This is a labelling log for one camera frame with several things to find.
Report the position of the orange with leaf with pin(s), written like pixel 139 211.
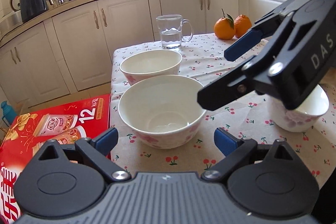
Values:
pixel 224 28

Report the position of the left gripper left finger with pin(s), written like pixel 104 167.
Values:
pixel 93 153

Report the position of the red drink carton box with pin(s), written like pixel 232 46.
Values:
pixel 28 132

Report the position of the cherry print tablecloth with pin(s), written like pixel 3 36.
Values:
pixel 247 117

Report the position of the glass mug with water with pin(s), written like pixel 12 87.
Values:
pixel 170 30

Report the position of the white floral bowl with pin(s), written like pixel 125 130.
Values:
pixel 303 117
pixel 163 111
pixel 150 64

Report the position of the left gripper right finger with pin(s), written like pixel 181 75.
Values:
pixel 237 152

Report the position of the white kitchen cabinets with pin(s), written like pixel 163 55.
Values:
pixel 71 49

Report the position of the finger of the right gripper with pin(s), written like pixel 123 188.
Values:
pixel 243 44
pixel 226 89

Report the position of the orange without leaf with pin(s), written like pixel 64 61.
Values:
pixel 242 24

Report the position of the black air fryer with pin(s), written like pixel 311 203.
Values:
pixel 30 9

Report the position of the blue thermos jug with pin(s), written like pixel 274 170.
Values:
pixel 9 113

